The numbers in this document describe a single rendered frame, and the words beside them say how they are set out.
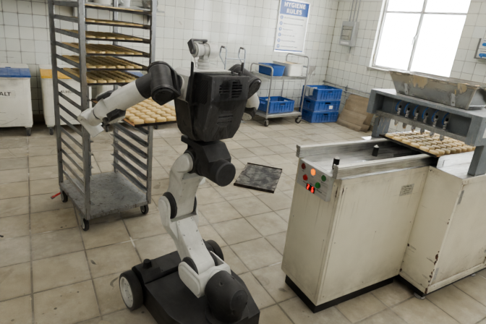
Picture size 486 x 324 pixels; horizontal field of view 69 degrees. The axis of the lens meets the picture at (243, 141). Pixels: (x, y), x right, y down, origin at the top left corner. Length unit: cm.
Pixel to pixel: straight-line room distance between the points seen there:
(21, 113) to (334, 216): 381
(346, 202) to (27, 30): 440
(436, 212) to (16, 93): 420
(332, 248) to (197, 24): 440
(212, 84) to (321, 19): 572
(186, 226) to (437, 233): 142
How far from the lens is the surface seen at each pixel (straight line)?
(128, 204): 280
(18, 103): 473
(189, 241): 192
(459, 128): 230
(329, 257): 199
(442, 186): 229
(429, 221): 238
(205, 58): 161
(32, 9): 525
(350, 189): 184
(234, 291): 174
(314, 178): 187
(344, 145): 216
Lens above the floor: 148
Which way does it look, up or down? 18 degrees down
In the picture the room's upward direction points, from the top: 6 degrees clockwise
